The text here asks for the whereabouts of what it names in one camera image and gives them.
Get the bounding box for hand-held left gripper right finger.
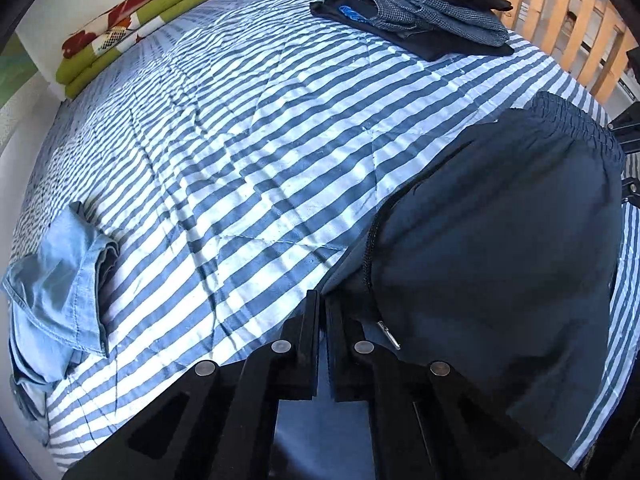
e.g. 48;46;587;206
325;297;596;480

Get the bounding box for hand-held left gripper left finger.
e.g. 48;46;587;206
62;290;321;480

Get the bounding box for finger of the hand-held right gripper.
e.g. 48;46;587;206
607;105;640;156

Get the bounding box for blue-grey shorts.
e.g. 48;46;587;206
272;91;628;480

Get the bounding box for grey checked folded pants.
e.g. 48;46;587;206
325;0;508;46

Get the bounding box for dark navy folded garment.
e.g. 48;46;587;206
310;0;516;61

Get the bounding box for blue white striped bedspread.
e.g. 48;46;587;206
10;0;640;480

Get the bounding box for light blue denim shirt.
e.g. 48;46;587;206
2;201;121;441

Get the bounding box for floral green folded blanket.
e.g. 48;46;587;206
54;0;223;100

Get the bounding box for wooden slat bed rail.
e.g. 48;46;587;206
272;0;640;111

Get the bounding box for wall map poster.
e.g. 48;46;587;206
0;40;36;111

